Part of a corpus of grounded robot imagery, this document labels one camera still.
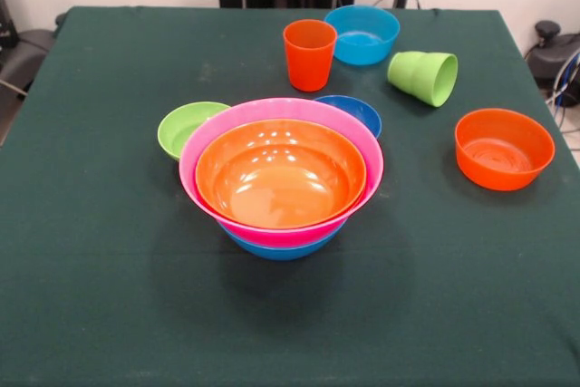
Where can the orange cup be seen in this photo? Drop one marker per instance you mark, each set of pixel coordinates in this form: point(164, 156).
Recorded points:
point(308, 65)

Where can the small light blue bowl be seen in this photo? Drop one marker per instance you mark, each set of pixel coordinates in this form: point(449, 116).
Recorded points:
point(367, 49)

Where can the grey wheeled base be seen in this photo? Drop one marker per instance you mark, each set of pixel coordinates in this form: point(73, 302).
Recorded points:
point(27, 51)
point(553, 56)

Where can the large pink bowl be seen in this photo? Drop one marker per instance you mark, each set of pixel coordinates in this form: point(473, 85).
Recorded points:
point(281, 108)

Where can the large orange bowl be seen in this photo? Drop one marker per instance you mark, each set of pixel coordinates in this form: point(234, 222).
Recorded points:
point(281, 187)

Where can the small orange bowl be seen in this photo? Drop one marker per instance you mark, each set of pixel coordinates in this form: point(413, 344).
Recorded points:
point(498, 174)

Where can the dark green tablecloth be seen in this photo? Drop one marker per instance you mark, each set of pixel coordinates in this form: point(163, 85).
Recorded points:
point(113, 269)

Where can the small dark blue bowl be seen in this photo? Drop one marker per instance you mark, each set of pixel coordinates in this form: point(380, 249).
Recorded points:
point(353, 108)

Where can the small green bowl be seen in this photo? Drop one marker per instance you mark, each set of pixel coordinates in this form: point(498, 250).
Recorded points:
point(181, 128)

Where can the large blue bowl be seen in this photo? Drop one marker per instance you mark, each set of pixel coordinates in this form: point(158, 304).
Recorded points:
point(281, 253)

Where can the black equipment box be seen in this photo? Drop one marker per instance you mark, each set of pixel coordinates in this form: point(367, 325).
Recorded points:
point(6, 24)

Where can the green cup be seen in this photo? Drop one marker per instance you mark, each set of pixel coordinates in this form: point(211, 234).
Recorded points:
point(417, 74)

